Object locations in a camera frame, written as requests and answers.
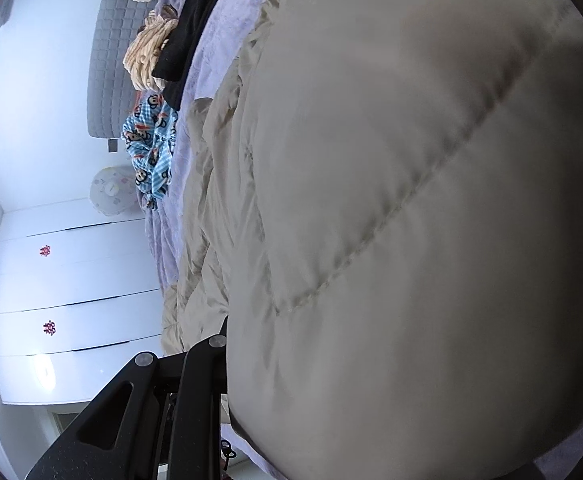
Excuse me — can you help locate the beige puffer jacket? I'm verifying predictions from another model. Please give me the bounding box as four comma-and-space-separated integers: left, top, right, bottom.
163, 0, 583, 479

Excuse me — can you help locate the white wardrobe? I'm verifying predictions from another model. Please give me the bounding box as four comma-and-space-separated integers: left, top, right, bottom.
0, 200, 162, 405

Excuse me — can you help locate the white covered fan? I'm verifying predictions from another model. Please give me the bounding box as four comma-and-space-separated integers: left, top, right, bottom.
90, 165, 138, 217

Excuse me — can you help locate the blue monkey print garment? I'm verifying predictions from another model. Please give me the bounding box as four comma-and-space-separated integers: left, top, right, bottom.
121, 93, 178, 209

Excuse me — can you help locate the black folded garment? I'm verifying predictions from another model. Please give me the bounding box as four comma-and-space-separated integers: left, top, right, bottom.
152, 0, 218, 110

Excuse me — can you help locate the lavender plush bedspread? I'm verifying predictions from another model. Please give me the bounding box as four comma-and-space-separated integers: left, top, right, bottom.
145, 0, 263, 290

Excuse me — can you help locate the cream striped garment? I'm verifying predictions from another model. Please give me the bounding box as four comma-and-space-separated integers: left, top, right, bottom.
123, 4, 178, 92

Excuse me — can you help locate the grey quilted headboard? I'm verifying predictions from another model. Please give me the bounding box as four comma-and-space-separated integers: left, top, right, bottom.
86, 0, 154, 139

